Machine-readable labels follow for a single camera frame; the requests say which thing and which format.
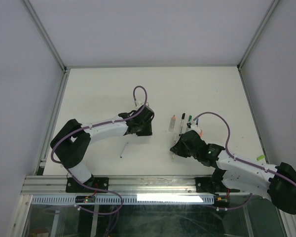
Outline white marker green end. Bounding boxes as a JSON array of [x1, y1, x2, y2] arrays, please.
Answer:
[[179, 113, 185, 136]]

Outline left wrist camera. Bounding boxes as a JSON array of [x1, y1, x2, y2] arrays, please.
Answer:
[[135, 100, 149, 108]]

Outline white pen blue tip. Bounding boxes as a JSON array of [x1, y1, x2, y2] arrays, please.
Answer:
[[120, 142, 129, 158]]

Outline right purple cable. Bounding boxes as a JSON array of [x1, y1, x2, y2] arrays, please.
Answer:
[[192, 112, 296, 211]]

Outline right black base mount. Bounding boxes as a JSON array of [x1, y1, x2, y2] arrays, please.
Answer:
[[194, 177, 227, 194]]

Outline light green pen cap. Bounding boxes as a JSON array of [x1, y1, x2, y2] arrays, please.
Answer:
[[257, 155, 265, 161]]

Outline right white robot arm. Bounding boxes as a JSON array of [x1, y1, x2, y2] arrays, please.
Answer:
[[170, 131, 296, 215]]

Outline slotted cable duct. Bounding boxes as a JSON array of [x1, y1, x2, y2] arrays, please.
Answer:
[[32, 194, 214, 205]]

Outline purple cable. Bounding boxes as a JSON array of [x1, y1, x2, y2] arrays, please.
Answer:
[[50, 85, 148, 215], [192, 112, 296, 211]]

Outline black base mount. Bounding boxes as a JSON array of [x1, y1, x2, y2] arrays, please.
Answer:
[[66, 177, 109, 193], [194, 177, 227, 194]]

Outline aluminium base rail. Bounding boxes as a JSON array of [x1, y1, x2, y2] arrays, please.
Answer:
[[21, 174, 287, 198]]

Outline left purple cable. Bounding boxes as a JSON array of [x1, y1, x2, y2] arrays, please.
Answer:
[[50, 85, 148, 215]]

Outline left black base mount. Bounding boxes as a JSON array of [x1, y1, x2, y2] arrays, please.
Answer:
[[66, 177, 109, 193]]

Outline orange tip clear marker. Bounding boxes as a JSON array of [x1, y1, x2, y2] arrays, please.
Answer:
[[168, 115, 176, 132]]

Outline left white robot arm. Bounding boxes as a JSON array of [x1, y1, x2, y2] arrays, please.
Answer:
[[50, 106, 154, 192]]

